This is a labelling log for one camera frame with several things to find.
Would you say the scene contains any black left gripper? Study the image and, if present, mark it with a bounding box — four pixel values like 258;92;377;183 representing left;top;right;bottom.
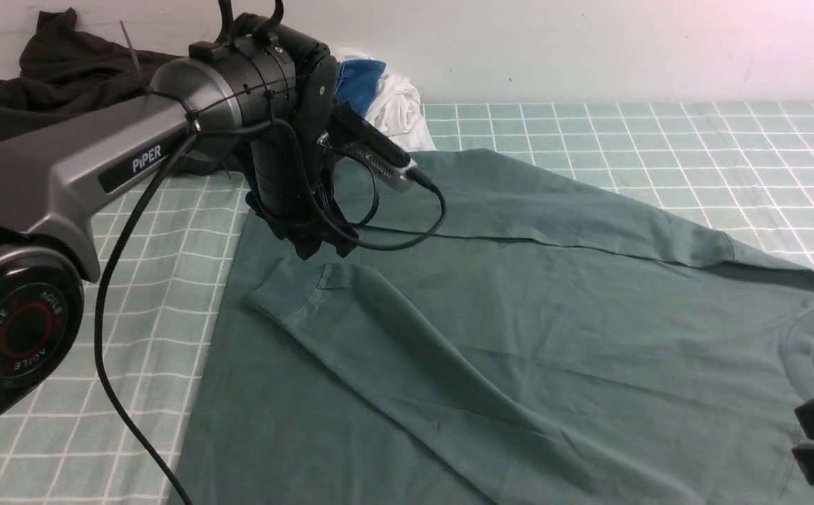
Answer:
246;118;360;261

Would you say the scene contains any green long-sleeve top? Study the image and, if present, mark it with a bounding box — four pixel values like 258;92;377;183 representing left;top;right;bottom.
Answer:
176;150;814;504

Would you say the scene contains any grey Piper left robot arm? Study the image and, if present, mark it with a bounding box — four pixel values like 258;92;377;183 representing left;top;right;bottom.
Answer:
0;1;366;416

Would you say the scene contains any white crumpled garment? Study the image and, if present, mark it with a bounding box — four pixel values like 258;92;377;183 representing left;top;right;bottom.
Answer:
331;48;438;152

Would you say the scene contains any blue crumpled garment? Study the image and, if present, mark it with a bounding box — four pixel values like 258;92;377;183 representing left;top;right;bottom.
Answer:
334;58;387;117

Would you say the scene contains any dark olive crumpled garment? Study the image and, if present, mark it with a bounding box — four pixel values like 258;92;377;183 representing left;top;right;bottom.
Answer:
0;8;176;142

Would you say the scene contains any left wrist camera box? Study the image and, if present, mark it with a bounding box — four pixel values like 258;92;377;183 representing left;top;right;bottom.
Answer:
319;100;438;192

